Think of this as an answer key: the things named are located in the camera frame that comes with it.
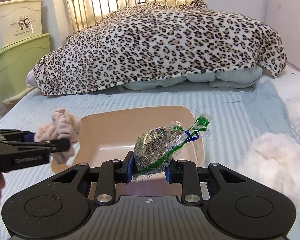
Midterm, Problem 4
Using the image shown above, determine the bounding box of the pink cloth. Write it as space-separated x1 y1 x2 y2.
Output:
34 109 82 165

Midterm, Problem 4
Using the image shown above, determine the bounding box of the light blue striped bedsheet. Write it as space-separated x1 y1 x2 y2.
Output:
0 74 300 240

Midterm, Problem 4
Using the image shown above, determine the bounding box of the white fluffy plush toy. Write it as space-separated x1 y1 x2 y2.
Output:
236 133 300 209

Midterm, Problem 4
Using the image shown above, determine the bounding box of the bag of dried herbs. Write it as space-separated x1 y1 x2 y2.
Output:
133 113 212 180

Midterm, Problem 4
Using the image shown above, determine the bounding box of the green plastic drawer cabinet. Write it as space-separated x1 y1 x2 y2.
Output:
0 33 50 102

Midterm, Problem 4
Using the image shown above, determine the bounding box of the leopard print blanket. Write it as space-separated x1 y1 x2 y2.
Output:
26 0 287 96

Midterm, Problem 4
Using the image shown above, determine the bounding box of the beige plastic storage bin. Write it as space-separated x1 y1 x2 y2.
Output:
51 106 205 198

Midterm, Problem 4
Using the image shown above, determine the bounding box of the cream plastic drawer cabinet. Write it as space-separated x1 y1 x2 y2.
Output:
0 0 43 49

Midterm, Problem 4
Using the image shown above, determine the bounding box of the teal quilted duvet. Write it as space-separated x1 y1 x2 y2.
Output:
123 66 263 90

